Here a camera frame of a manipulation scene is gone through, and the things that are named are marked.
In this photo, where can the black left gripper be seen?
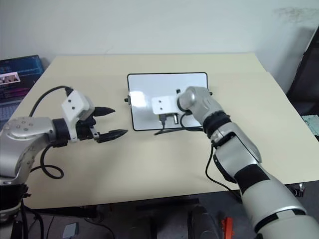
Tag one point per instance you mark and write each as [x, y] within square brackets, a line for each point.
[86, 129]

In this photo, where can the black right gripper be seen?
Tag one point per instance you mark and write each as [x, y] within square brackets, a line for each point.
[173, 118]

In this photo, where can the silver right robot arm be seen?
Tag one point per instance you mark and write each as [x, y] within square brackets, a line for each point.
[239, 149]

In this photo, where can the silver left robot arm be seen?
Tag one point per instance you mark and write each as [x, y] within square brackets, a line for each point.
[25, 129]

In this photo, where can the black-framed whiteboard on stand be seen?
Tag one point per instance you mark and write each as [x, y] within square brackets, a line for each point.
[149, 84]

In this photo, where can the open grey laptop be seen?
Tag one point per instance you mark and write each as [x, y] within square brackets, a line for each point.
[17, 72]

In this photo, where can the dark rounded shape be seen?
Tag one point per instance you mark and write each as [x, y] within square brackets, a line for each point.
[202, 222]

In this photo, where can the grey box on floor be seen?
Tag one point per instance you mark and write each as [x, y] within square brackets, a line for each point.
[71, 230]

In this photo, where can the red object on floor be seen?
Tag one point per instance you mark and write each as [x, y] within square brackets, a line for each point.
[227, 227]

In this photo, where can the black chair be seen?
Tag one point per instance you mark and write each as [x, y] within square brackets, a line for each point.
[306, 82]

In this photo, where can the green patterned board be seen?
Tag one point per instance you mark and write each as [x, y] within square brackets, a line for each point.
[311, 124]

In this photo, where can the metal fitting under table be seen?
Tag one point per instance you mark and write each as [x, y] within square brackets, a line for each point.
[298, 190]

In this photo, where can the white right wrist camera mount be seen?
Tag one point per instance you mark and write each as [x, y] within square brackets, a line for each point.
[162, 104]

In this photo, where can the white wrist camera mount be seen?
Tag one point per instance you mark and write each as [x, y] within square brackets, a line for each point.
[74, 104]
[162, 104]

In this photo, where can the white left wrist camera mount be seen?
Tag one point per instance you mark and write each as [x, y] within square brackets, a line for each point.
[74, 104]

